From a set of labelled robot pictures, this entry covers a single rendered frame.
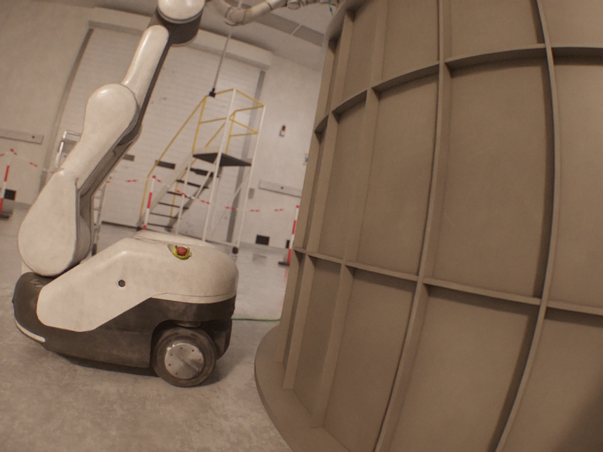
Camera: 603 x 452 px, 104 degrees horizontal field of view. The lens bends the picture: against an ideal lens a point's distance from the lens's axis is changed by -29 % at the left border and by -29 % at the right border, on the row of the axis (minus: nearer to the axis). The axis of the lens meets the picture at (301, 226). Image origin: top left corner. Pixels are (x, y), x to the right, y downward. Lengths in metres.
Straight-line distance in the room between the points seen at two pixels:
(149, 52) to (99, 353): 0.85
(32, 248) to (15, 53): 8.97
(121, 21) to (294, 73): 4.89
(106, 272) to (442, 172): 0.70
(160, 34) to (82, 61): 7.85
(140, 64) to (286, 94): 8.28
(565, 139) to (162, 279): 0.80
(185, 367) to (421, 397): 0.55
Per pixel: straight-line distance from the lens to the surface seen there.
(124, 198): 7.94
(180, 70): 8.67
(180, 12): 1.12
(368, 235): 0.66
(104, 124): 0.97
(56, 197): 0.97
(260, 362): 1.08
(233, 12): 1.64
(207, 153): 5.31
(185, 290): 0.78
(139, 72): 1.07
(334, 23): 1.16
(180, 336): 0.84
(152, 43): 1.11
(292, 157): 8.87
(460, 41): 0.67
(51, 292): 0.84
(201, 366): 0.86
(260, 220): 8.44
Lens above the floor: 0.43
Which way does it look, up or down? 2 degrees up
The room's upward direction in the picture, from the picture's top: 10 degrees clockwise
